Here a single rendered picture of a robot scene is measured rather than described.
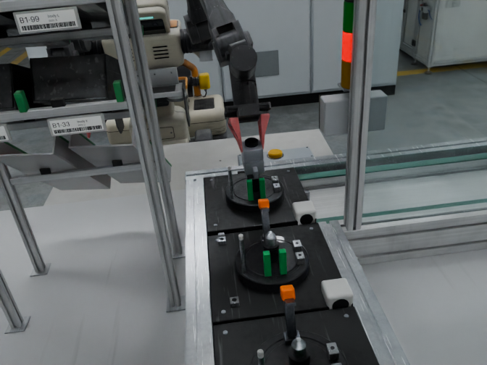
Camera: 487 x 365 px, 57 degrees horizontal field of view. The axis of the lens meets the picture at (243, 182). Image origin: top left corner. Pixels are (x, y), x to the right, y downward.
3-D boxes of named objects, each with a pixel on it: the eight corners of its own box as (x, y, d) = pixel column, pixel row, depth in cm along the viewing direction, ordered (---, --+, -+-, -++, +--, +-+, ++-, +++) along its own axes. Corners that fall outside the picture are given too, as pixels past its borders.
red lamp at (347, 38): (338, 56, 84) (338, 29, 81) (364, 53, 84) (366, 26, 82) (346, 64, 80) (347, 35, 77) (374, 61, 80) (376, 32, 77)
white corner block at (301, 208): (292, 216, 103) (291, 201, 101) (311, 214, 103) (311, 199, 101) (296, 228, 99) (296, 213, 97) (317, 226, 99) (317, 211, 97)
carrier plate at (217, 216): (204, 184, 119) (203, 177, 118) (294, 173, 120) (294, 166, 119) (207, 239, 98) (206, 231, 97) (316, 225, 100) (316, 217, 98)
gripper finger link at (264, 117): (274, 145, 99) (268, 103, 100) (241, 149, 98) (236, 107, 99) (270, 150, 105) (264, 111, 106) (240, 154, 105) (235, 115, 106)
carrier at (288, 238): (208, 243, 97) (201, 193, 91) (318, 229, 98) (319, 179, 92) (213, 331, 76) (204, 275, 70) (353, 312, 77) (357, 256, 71)
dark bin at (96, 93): (101, 112, 103) (98, 79, 103) (156, 109, 102) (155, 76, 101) (32, 103, 76) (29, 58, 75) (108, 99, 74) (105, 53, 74)
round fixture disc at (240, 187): (223, 185, 114) (222, 177, 113) (278, 178, 115) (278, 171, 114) (227, 216, 102) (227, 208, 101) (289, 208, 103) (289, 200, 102)
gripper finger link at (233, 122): (265, 147, 99) (259, 105, 99) (232, 150, 98) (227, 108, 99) (261, 152, 105) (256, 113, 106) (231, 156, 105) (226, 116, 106)
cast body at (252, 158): (241, 161, 107) (239, 135, 103) (259, 158, 107) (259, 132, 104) (246, 180, 100) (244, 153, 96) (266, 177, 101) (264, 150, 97)
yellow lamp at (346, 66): (337, 82, 86) (338, 56, 84) (362, 80, 87) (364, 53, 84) (345, 90, 82) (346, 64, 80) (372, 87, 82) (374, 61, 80)
